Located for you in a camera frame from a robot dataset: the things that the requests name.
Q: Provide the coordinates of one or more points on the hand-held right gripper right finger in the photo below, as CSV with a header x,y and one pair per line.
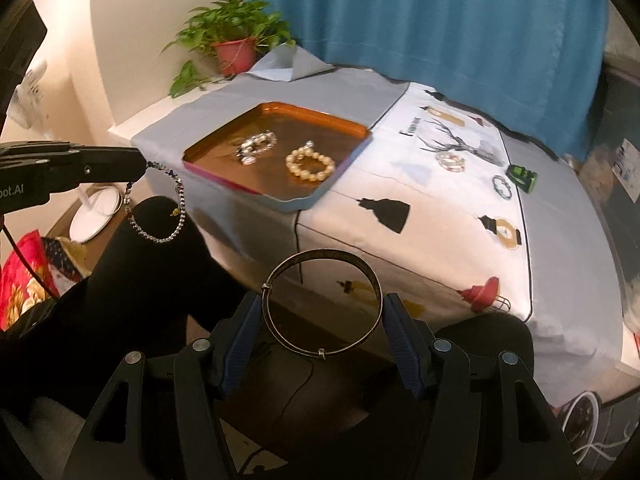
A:
x,y
404,345

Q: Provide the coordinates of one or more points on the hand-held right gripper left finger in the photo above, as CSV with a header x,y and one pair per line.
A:
x,y
240,345

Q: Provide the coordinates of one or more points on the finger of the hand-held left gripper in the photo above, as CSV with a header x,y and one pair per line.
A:
x,y
40,150
100,167

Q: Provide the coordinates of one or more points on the thin metal bangle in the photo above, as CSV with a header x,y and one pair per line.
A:
x,y
322,354

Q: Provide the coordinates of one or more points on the orange metal tray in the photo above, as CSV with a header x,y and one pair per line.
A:
x,y
215,157

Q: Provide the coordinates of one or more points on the white standing fan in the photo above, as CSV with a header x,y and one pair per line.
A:
x,y
95,215

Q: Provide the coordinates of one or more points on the red floral bag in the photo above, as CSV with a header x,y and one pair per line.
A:
x,y
20,290

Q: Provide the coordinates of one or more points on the white printed tablecloth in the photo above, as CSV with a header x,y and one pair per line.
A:
x,y
440,240

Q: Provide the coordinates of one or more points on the potted green plant red pot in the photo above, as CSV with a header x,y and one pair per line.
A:
x,y
235,55

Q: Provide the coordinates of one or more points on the black white printed bag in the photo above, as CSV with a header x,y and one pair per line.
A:
x,y
585,420

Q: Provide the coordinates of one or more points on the green black small device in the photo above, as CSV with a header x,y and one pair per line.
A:
x,y
522,177

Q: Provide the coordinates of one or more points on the grey cloth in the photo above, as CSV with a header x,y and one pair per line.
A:
x,y
340,90

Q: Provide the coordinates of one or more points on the dark cabinet with stickers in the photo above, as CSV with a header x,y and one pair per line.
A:
x,y
620,210

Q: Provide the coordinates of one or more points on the blue curtain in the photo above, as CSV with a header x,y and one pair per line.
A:
x,y
425,20

